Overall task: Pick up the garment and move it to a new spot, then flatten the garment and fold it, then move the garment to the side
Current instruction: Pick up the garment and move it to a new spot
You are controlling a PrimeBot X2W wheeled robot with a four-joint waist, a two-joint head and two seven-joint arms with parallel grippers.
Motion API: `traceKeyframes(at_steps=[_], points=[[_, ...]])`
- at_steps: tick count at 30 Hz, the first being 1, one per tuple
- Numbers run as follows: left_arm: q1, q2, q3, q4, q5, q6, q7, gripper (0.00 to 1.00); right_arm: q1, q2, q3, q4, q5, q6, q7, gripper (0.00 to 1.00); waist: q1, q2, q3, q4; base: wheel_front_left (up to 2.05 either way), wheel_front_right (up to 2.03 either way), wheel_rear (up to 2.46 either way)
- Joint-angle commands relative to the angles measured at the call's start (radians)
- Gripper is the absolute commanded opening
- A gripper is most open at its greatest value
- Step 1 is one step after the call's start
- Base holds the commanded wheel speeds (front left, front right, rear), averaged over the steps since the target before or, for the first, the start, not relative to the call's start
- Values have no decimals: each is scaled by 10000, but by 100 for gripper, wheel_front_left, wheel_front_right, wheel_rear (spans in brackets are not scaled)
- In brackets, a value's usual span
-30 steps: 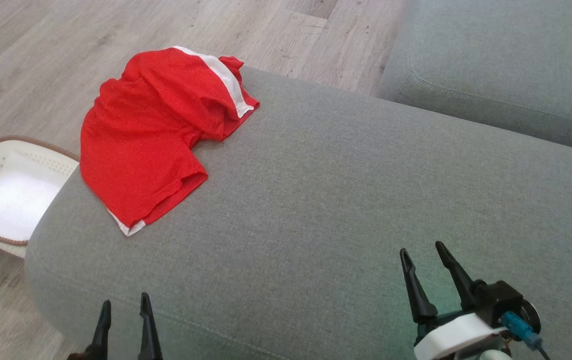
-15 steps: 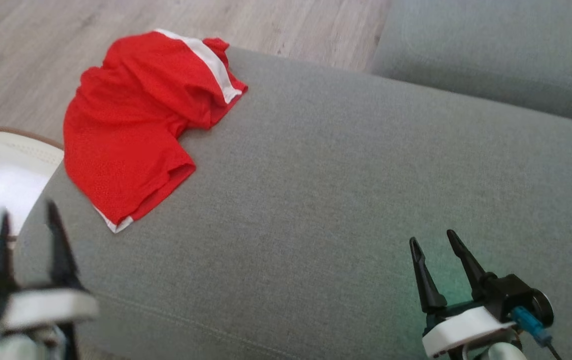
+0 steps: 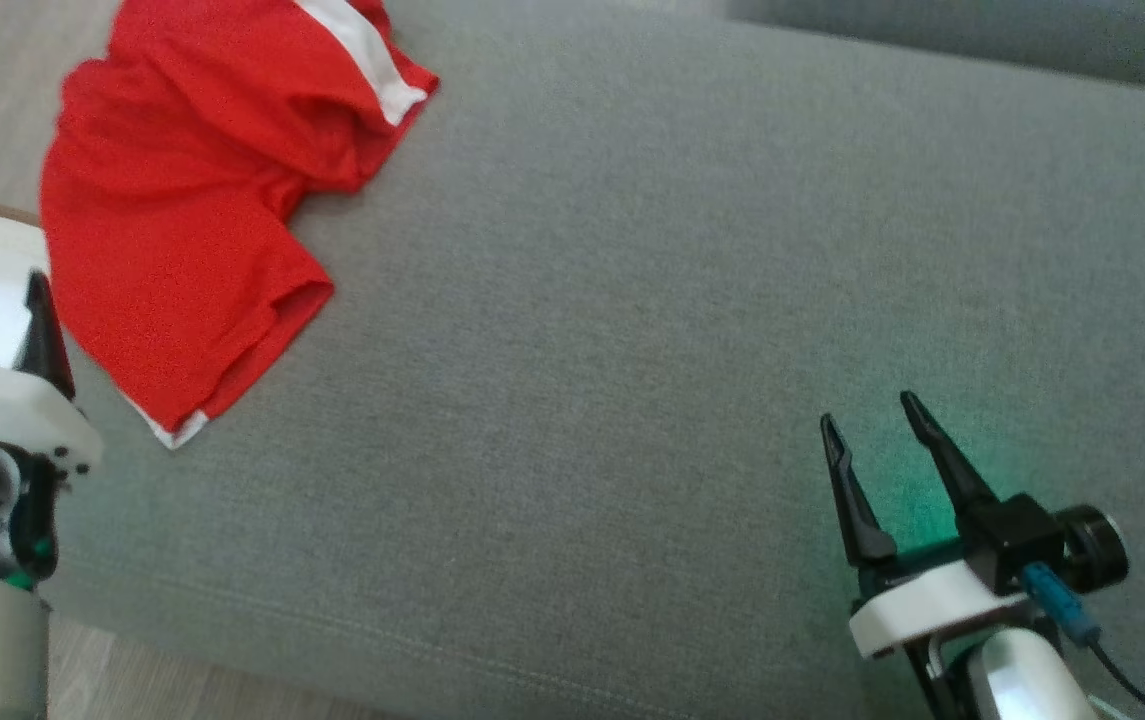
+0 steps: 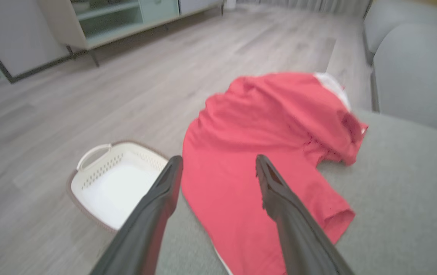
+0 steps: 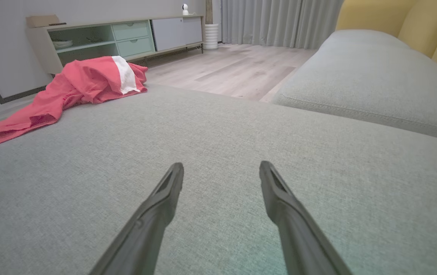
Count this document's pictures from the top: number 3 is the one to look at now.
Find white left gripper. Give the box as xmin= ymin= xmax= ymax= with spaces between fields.
xmin=0 ymin=271 xmax=104 ymax=474

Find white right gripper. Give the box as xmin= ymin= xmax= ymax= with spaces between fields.
xmin=820 ymin=390 xmax=1033 ymax=661

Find red shorts with white trim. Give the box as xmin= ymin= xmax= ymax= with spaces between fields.
xmin=39 ymin=0 xmax=440 ymax=450

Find grey fabric sofa cushion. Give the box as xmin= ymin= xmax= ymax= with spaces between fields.
xmin=37 ymin=0 xmax=1145 ymax=720

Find grey sofa seat cushion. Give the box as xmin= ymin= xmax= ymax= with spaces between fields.
xmin=727 ymin=0 xmax=1145 ymax=99

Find blue plug black right cable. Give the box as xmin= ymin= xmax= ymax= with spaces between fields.
xmin=1022 ymin=563 xmax=1145 ymax=717

